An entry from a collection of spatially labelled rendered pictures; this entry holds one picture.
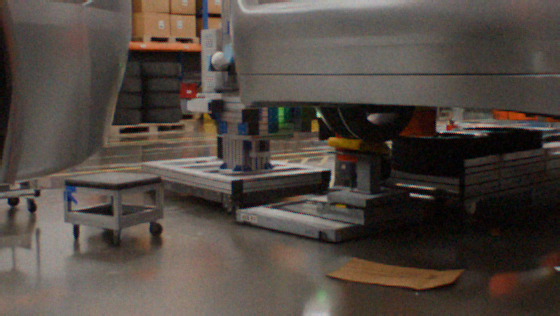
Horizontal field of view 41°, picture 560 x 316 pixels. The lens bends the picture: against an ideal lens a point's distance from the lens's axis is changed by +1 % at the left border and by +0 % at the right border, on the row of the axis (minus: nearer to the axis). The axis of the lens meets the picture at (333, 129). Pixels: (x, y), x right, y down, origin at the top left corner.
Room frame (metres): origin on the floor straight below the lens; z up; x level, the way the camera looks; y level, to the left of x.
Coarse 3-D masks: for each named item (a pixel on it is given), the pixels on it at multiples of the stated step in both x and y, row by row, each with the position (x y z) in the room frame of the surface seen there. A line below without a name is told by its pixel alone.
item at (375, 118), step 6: (360, 108) 4.05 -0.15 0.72; (402, 108) 4.35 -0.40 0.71; (366, 114) 4.37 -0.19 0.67; (372, 114) 4.45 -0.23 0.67; (378, 114) 4.43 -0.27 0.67; (384, 114) 4.40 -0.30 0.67; (390, 114) 4.37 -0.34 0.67; (396, 114) 4.34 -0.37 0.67; (402, 114) 4.32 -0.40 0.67; (366, 120) 4.09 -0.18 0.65; (372, 120) 4.39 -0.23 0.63; (378, 120) 4.36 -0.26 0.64; (384, 120) 4.33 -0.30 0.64; (390, 120) 4.31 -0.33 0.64; (396, 120) 4.28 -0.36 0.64; (378, 126) 4.16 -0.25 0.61; (384, 126) 4.21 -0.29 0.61; (390, 126) 4.24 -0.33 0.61
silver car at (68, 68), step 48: (0, 0) 1.06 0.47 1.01; (48, 0) 1.14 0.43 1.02; (96, 0) 1.25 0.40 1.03; (0, 48) 1.09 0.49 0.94; (48, 48) 1.14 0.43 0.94; (96, 48) 1.26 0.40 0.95; (0, 96) 1.12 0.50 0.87; (48, 96) 1.15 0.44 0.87; (96, 96) 1.29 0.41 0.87; (0, 144) 1.11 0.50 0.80; (48, 144) 1.16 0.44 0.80; (96, 144) 1.32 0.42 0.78
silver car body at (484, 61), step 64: (256, 0) 3.49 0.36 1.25; (320, 0) 3.00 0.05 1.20; (384, 0) 2.76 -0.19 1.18; (448, 0) 2.57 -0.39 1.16; (512, 0) 2.45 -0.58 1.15; (256, 64) 3.36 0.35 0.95; (320, 64) 3.05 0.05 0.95; (384, 64) 2.82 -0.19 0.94; (448, 64) 2.63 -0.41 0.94; (512, 64) 2.49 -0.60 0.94
